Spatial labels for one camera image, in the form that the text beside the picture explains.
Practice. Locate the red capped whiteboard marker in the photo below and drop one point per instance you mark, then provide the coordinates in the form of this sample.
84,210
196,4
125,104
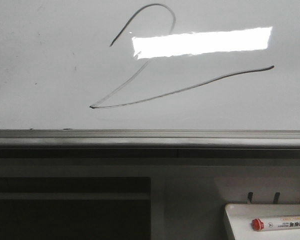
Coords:
262,224

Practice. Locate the white plastic marker tray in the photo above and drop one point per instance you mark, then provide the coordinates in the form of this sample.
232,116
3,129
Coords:
238,221

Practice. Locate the white whiteboard with grey frame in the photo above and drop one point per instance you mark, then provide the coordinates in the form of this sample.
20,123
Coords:
177,72

